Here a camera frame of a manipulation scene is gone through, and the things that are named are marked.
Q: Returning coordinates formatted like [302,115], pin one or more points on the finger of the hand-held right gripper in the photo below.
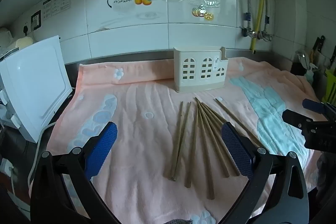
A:
[294,117]
[313,105]

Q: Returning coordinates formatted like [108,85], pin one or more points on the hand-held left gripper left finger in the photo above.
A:
[105,148]

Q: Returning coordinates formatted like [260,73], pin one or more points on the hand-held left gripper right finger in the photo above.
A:
[236,150]

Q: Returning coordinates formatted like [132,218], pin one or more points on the wooden chopstick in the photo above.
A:
[225,109]
[218,134]
[192,146]
[215,117]
[217,150]
[205,161]
[174,138]
[181,140]

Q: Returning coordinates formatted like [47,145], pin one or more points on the cream house-shaped utensil holder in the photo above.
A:
[195,56]

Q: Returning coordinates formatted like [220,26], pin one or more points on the green plastic rack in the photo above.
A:
[331,85]

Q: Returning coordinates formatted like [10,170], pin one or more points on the pink printed towel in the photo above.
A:
[147,150]

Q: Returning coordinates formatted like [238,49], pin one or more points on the metal water valve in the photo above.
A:
[248,32]
[263,35]

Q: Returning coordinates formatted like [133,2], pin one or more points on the white plastic appliance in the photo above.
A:
[36,82]

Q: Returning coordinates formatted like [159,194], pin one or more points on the yellow gas pipe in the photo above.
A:
[260,11]

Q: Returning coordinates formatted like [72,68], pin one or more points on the cream round container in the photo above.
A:
[25,42]

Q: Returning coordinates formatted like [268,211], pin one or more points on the black wall plug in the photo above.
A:
[26,30]

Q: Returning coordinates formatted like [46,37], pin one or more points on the black wall switch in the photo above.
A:
[36,20]

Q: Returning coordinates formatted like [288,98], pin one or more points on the wall label sticker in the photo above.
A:
[56,3]

